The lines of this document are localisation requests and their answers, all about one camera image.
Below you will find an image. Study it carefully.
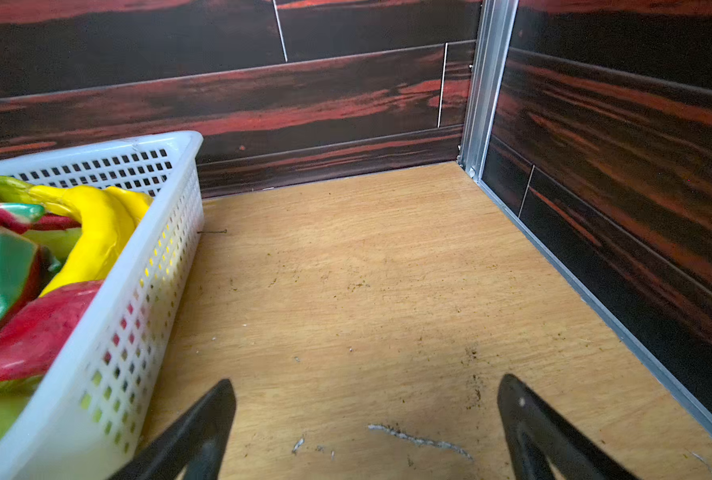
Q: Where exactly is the red green fake dragon fruit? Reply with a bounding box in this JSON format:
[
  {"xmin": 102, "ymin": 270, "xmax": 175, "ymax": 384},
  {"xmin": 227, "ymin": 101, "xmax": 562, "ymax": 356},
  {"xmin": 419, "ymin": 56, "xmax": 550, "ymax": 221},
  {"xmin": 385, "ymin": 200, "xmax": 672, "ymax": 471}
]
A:
[{"xmin": 0, "ymin": 203, "xmax": 81, "ymax": 330}]

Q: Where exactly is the yellow fake banana bunch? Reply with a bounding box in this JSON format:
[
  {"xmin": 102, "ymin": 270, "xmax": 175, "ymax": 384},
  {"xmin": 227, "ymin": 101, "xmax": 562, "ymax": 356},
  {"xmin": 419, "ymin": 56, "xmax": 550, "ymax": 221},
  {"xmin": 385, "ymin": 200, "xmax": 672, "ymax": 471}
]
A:
[{"xmin": 0, "ymin": 176, "xmax": 153, "ymax": 295}]

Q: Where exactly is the red fake apple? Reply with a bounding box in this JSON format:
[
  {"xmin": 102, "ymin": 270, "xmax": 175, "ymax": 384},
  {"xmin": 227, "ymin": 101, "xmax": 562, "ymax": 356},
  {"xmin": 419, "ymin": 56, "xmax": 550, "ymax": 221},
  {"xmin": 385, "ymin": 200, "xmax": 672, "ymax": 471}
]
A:
[{"xmin": 0, "ymin": 280, "xmax": 103, "ymax": 382}]

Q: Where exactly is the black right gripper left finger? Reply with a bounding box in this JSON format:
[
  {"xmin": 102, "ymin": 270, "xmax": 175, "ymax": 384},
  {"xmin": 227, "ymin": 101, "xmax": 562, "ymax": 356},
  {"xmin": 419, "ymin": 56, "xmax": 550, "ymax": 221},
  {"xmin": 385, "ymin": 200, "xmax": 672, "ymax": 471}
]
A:
[{"xmin": 111, "ymin": 379, "xmax": 237, "ymax": 479}]

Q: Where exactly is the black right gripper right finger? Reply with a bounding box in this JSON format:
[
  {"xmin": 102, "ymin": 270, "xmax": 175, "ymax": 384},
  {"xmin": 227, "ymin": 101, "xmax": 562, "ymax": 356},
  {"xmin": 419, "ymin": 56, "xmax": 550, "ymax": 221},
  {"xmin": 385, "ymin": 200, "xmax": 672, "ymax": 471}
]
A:
[{"xmin": 498, "ymin": 374, "xmax": 636, "ymax": 479}]

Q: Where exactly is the white perforated plastic basket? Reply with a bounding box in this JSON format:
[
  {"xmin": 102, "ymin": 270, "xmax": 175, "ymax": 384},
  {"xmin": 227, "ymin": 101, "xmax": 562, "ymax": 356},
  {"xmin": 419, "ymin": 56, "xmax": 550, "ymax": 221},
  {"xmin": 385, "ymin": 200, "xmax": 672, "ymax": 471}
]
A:
[{"xmin": 0, "ymin": 131, "xmax": 204, "ymax": 479}]

